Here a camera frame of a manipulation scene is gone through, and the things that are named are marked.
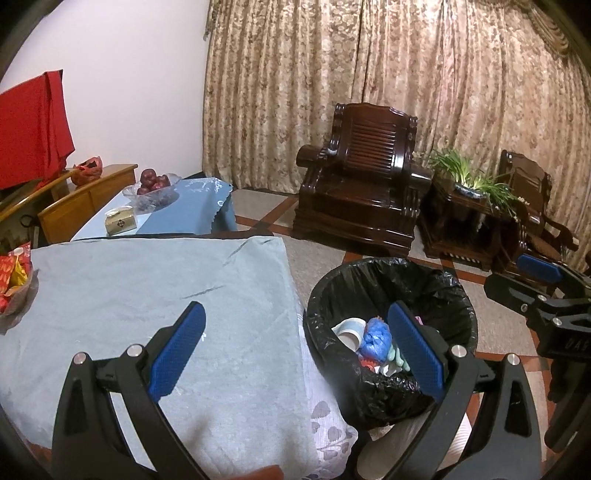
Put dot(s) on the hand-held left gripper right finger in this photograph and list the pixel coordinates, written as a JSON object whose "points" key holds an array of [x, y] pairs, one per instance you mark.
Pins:
{"points": [[415, 355]]}

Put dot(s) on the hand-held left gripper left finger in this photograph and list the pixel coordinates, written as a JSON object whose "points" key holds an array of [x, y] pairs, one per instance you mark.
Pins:
{"points": [[178, 350]]}

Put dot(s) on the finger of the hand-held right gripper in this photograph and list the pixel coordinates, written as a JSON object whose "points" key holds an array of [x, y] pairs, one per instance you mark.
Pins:
{"points": [[538, 267], [508, 290]]}

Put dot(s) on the green glove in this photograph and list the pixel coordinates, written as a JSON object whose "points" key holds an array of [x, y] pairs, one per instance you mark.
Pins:
{"points": [[397, 357]]}

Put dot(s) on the white tissue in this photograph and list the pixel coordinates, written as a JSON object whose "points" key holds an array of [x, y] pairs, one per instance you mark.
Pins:
{"points": [[388, 370]]}

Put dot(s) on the blue plastic shoe cover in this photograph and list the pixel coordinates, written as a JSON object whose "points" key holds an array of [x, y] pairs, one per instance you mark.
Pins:
{"points": [[375, 339]]}

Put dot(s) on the white paper cup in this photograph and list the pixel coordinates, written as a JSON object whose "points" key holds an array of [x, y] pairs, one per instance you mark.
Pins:
{"points": [[348, 332]]}

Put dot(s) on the bin with black bag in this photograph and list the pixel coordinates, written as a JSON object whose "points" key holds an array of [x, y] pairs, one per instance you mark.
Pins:
{"points": [[360, 286]]}

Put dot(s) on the dark wooden armchair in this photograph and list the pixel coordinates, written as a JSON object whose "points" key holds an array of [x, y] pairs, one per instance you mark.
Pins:
{"points": [[360, 203], [531, 194]]}

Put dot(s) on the grey-blue towel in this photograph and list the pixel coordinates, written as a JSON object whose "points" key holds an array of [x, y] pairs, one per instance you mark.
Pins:
{"points": [[138, 286]]}

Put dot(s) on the dark wooden side table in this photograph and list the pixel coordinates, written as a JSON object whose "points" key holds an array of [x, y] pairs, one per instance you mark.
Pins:
{"points": [[457, 230]]}

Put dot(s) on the green potted plant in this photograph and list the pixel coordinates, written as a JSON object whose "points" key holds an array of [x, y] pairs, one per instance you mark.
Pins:
{"points": [[471, 187]]}

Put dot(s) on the white floral bed sheet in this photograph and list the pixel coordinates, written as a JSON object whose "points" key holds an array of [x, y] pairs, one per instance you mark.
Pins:
{"points": [[328, 438]]}

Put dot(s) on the beige tissue box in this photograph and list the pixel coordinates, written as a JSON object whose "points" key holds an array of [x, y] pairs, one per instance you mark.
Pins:
{"points": [[121, 224]]}

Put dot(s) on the blue tablecloth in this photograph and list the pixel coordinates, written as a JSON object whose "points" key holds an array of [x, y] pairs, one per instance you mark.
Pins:
{"points": [[194, 203]]}

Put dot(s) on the glass fruit bowl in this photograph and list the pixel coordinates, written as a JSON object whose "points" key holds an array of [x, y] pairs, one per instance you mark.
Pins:
{"points": [[157, 201]]}

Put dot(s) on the small glass bowl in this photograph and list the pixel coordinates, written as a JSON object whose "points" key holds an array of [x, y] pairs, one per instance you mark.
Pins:
{"points": [[25, 304]]}

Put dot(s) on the light wooden cabinet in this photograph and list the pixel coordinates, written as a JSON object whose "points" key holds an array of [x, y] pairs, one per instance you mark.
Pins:
{"points": [[78, 203]]}

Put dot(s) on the red and yellow snack bag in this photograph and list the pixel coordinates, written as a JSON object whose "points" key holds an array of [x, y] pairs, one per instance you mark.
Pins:
{"points": [[11, 277]]}

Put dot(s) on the red plastic bag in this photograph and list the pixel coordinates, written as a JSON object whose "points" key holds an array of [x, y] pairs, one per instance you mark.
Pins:
{"points": [[87, 170]]}

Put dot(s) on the beige patterned curtain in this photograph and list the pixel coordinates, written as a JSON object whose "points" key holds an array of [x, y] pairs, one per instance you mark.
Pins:
{"points": [[369, 83]]}

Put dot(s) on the red cloth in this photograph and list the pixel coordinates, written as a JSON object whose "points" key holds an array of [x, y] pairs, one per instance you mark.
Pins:
{"points": [[32, 129]]}

